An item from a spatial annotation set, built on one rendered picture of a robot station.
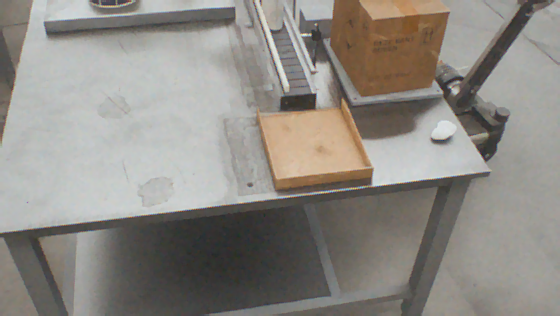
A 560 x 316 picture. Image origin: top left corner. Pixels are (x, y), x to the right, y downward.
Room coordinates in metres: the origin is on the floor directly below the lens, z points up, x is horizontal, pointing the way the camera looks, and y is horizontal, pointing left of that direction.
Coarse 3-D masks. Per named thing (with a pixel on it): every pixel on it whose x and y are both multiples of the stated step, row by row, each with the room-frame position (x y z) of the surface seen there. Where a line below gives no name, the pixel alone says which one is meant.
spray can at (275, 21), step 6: (270, 0) 1.75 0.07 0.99; (276, 0) 1.74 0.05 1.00; (282, 0) 1.75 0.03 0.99; (270, 6) 1.75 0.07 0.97; (276, 6) 1.74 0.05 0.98; (282, 6) 1.75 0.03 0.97; (270, 12) 1.75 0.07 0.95; (276, 12) 1.74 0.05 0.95; (282, 12) 1.76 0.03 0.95; (270, 18) 1.75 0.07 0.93; (276, 18) 1.74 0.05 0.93; (282, 18) 1.76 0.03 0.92; (270, 24) 1.75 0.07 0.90; (276, 24) 1.74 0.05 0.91; (276, 30) 1.74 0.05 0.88
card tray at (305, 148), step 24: (264, 120) 1.32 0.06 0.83; (288, 120) 1.33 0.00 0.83; (312, 120) 1.34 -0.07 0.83; (336, 120) 1.34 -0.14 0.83; (264, 144) 1.21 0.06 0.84; (288, 144) 1.23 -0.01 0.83; (312, 144) 1.23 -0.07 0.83; (336, 144) 1.24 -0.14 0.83; (360, 144) 1.22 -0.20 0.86; (288, 168) 1.13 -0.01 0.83; (312, 168) 1.13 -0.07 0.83; (336, 168) 1.14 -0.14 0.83; (360, 168) 1.11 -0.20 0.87
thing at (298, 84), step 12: (252, 0) 1.96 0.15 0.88; (264, 36) 1.74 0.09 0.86; (276, 36) 1.71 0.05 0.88; (288, 36) 1.71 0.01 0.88; (276, 48) 1.64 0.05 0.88; (288, 48) 1.64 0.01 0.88; (288, 60) 1.57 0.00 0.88; (288, 72) 1.51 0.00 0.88; (300, 72) 1.51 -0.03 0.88; (288, 84) 1.44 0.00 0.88; (300, 84) 1.45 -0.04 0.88; (288, 96) 1.39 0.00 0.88
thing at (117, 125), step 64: (320, 0) 2.07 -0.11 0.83; (64, 64) 1.56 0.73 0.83; (128, 64) 1.58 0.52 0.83; (192, 64) 1.60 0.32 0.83; (256, 64) 1.61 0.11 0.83; (320, 64) 1.63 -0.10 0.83; (64, 128) 1.25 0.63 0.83; (128, 128) 1.26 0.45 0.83; (192, 128) 1.28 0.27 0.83; (256, 128) 1.29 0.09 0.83; (384, 128) 1.32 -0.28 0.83; (0, 192) 0.99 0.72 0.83; (64, 192) 1.00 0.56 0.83; (128, 192) 1.02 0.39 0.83; (192, 192) 1.03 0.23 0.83; (256, 192) 1.04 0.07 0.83; (320, 192) 1.05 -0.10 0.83
